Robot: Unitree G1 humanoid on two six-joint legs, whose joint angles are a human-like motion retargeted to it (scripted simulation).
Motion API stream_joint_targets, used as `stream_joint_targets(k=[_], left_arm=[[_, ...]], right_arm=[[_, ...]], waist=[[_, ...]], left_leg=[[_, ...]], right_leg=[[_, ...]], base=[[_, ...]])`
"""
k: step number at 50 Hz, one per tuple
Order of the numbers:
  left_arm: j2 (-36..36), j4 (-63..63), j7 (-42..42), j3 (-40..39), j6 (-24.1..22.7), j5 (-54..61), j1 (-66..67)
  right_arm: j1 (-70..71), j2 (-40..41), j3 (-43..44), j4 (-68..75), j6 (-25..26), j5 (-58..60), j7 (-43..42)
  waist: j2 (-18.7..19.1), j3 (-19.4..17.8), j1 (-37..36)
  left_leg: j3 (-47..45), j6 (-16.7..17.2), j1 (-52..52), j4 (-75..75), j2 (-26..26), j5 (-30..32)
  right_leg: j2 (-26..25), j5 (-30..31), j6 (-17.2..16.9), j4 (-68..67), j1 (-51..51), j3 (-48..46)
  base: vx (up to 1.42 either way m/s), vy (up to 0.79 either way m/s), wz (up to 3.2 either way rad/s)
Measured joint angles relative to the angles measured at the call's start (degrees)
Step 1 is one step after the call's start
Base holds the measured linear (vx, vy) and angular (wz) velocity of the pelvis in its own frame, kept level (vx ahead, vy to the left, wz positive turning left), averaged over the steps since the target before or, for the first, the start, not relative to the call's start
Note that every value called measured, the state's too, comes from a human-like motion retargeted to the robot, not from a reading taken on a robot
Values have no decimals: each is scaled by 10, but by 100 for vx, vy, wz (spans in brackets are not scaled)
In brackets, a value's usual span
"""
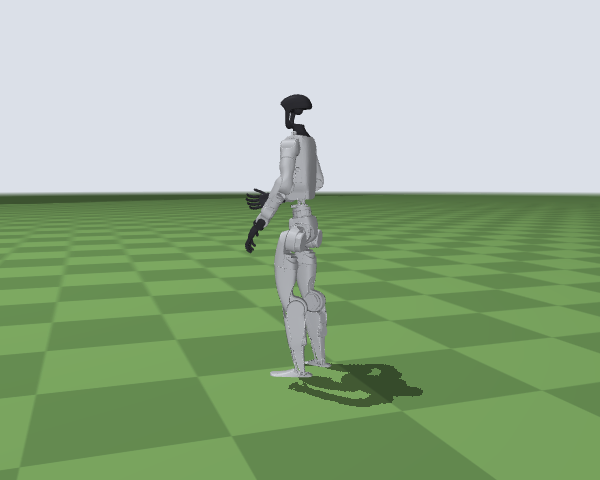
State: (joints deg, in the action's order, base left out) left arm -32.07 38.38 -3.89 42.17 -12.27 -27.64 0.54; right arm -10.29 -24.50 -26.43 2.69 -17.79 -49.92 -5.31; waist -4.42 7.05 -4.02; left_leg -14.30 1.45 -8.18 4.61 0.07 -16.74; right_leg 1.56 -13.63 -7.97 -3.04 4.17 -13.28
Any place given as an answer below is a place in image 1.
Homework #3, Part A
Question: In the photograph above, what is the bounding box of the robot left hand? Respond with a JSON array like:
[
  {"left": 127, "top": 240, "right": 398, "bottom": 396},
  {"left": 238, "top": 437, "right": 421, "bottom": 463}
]
[{"left": 245, "top": 219, "right": 265, "bottom": 253}]

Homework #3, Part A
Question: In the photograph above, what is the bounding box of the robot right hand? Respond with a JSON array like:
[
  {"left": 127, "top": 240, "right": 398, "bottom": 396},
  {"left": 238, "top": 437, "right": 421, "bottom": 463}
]
[{"left": 246, "top": 189, "right": 285, "bottom": 210}]

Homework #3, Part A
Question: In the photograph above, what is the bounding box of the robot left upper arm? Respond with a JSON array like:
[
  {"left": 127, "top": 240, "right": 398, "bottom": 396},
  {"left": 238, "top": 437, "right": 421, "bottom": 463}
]
[{"left": 278, "top": 138, "right": 300, "bottom": 195}]

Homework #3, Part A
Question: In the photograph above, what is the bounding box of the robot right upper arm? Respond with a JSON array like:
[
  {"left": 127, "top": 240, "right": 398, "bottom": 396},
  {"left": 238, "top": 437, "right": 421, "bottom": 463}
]
[{"left": 315, "top": 157, "right": 324, "bottom": 191}]

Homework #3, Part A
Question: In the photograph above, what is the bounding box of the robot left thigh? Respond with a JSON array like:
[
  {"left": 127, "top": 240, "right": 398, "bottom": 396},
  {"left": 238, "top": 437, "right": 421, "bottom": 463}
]
[{"left": 274, "top": 226, "right": 308, "bottom": 314}]

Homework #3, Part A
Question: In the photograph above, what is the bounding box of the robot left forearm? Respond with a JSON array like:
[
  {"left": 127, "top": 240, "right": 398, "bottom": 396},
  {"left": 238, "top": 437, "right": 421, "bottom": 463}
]
[{"left": 256, "top": 177, "right": 284, "bottom": 228}]

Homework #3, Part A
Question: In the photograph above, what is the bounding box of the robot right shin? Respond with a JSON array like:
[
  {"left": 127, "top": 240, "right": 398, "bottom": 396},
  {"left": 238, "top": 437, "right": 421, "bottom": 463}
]
[{"left": 305, "top": 293, "right": 327, "bottom": 365}]

